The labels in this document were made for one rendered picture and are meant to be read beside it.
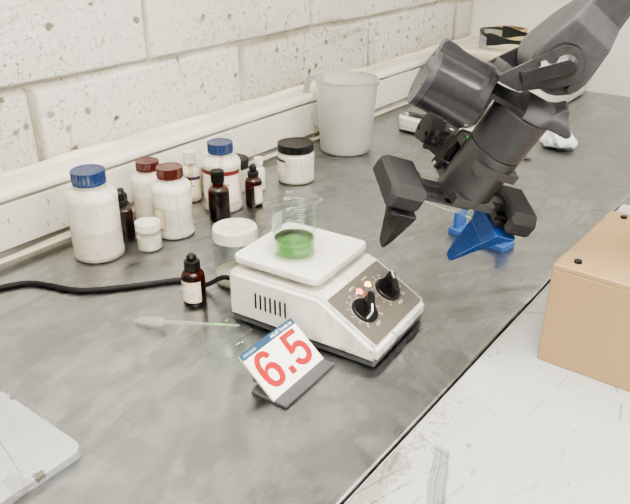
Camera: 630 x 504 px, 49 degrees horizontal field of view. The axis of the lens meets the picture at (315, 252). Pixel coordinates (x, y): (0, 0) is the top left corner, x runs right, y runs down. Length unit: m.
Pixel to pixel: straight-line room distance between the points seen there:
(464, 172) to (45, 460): 0.47
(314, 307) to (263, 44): 0.77
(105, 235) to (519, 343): 0.57
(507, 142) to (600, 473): 0.31
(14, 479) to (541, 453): 0.47
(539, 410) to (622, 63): 1.46
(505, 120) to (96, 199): 0.56
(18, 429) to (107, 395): 0.09
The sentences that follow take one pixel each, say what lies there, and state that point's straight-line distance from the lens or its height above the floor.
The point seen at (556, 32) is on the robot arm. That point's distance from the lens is 0.66.
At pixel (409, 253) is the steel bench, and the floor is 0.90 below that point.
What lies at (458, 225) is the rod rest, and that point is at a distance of 1.09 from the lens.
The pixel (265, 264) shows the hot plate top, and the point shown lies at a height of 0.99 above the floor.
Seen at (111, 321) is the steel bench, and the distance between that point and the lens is 0.88.
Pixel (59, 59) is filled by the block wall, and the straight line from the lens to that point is 1.12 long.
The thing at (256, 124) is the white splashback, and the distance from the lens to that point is 1.36.
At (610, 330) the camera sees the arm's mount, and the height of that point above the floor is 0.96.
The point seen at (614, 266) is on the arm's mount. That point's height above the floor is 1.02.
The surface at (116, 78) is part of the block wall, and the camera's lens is 1.18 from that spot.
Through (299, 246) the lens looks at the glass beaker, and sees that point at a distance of 0.78.
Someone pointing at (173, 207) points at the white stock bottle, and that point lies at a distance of 1.05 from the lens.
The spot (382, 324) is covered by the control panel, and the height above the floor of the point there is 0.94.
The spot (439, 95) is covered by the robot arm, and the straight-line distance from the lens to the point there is 0.65.
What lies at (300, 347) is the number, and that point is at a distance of 0.76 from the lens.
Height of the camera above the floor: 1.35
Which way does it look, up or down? 26 degrees down
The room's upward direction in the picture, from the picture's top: straight up
